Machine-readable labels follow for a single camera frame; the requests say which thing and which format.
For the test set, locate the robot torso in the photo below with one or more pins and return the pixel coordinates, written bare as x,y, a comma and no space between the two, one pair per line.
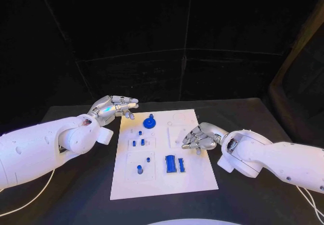
193,222

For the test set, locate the small blue block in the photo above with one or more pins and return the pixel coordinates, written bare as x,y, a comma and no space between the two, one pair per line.
134,143

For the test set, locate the large blue peg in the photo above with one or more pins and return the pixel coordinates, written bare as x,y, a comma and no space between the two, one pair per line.
140,169

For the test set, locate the white task board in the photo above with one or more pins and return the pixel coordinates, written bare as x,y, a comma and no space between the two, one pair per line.
161,154

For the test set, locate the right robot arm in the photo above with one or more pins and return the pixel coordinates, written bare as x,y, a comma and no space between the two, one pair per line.
272,158

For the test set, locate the narrow blue block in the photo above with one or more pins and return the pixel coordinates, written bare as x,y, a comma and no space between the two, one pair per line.
180,165

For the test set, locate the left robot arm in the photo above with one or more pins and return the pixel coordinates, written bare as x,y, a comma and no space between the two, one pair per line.
37,145

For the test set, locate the blue gear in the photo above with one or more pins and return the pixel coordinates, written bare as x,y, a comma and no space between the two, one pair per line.
148,122

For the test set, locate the wide blue block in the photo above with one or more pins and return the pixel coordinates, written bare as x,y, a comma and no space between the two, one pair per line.
170,163

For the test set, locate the blue plug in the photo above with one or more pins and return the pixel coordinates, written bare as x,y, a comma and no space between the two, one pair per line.
143,142

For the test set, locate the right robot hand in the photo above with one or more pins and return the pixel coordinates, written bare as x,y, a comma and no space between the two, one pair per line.
202,138

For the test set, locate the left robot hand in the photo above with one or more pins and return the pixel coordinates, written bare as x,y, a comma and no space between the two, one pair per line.
107,109

